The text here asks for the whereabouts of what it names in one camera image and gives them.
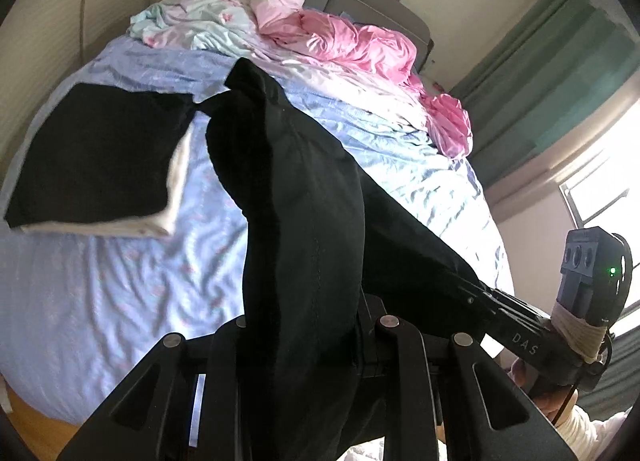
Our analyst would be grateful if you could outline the right hand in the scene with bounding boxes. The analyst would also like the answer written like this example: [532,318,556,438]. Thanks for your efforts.
[509,359,578,427]

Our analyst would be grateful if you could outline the pink satin blanket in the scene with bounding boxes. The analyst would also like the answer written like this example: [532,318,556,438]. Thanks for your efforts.
[250,0,473,159]

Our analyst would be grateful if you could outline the green curtain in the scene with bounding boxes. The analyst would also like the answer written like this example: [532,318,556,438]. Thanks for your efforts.
[450,0,639,187]

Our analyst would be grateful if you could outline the black shorts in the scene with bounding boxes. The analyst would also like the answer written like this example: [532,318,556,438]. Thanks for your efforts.
[196,59,478,460]

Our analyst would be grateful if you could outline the blue striped floral bedsheet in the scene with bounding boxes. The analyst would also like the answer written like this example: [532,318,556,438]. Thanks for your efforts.
[0,34,516,427]

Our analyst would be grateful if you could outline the black camera box with tape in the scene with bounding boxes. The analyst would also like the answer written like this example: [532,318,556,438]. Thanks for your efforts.
[550,227,632,363]

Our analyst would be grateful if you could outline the folded white garment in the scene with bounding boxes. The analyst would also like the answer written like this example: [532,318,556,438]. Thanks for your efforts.
[18,126,193,239]

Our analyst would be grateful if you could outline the floral light pillow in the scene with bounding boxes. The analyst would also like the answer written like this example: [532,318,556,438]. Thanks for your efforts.
[127,0,273,59]

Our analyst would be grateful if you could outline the folded black garment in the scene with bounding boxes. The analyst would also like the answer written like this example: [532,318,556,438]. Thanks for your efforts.
[6,83,195,228]

